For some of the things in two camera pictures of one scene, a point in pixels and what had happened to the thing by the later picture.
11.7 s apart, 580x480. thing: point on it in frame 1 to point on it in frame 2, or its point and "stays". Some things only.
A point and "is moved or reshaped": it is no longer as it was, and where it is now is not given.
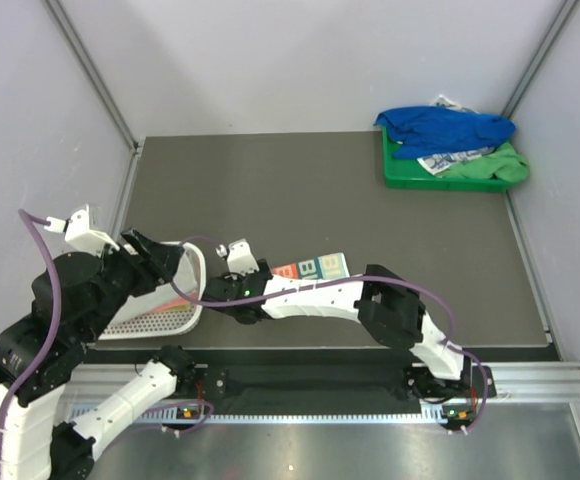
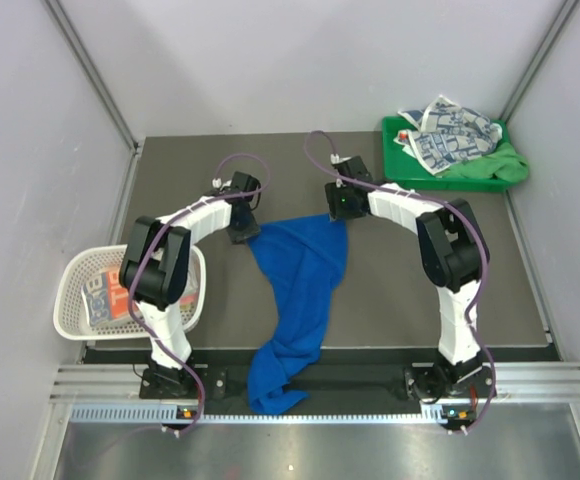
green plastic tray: x=411 y=174 stays
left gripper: x=150 y=262 to x=251 y=230
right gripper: x=263 y=269 to x=333 y=191
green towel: x=503 y=163 stays
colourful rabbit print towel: x=333 y=266 is moved or reshaped
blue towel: x=424 y=131 to x=303 y=260
